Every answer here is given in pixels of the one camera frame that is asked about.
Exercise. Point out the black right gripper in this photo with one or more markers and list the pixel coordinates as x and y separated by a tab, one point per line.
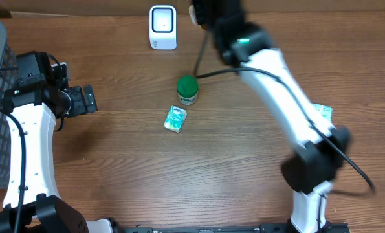
200	11

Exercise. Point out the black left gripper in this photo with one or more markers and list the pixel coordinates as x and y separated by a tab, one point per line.
80	106

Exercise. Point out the green lidded jar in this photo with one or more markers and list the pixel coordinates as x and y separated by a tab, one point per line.
187	90

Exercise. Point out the teal white small packet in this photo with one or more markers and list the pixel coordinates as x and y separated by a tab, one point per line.
175	119

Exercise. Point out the teal white tissue pack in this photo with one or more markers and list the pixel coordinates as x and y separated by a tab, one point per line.
325	111

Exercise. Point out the brown white snack pouch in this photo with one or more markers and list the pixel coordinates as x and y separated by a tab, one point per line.
192	14

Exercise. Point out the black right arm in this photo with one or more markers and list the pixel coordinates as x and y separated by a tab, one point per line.
318	146

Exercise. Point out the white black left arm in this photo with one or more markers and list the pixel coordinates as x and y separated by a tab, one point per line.
32	202

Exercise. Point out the white barcode scanner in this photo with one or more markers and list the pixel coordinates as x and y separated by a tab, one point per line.
163	27

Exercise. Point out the brown cardboard backboard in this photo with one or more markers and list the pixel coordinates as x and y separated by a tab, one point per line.
141	7

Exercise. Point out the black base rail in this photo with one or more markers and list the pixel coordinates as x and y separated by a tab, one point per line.
262	228

